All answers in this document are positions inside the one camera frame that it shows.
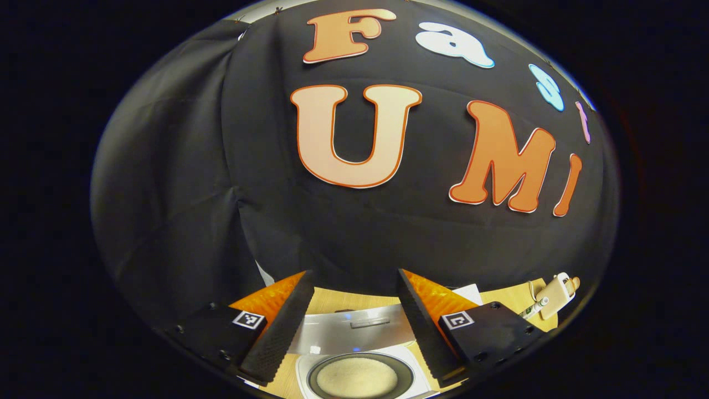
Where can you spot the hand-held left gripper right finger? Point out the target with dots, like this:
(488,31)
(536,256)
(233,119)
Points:
(421,327)

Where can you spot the row of black cloth clips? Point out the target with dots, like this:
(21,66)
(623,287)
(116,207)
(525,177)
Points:
(278,9)

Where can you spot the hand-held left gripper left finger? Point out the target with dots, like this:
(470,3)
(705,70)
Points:
(282,327)

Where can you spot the black backdrop cloth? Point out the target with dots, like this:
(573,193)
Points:
(166,166)

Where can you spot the toast bread slice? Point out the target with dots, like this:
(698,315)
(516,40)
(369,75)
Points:
(575,284)

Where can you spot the white paper sheet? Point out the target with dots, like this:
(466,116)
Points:
(468,293)

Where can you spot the white toaster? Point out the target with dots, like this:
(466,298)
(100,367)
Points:
(554,296)

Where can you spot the pile of white rice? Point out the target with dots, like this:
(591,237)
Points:
(357,378)

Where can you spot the white rice cooker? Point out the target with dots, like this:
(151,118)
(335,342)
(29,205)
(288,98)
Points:
(354,332)

